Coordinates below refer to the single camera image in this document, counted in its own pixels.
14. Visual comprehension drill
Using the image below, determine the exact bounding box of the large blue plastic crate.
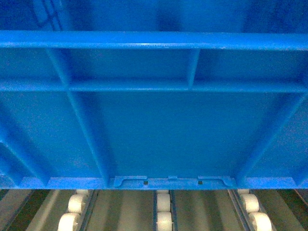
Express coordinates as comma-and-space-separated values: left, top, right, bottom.
0, 0, 308, 190

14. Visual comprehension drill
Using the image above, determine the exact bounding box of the middle roller track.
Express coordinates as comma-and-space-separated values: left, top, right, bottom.
153, 190, 179, 231

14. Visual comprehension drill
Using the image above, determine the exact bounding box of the roller track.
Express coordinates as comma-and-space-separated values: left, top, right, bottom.
228, 189, 277, 231
57, 189, 98, 231
153, 190, 179, 231

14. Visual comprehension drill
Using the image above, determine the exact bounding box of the left roller track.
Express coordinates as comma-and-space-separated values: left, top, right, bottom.
57, 189, 98, 231

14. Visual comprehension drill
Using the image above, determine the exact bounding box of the right roller track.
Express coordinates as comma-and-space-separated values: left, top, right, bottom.
228, 189, 277, 231

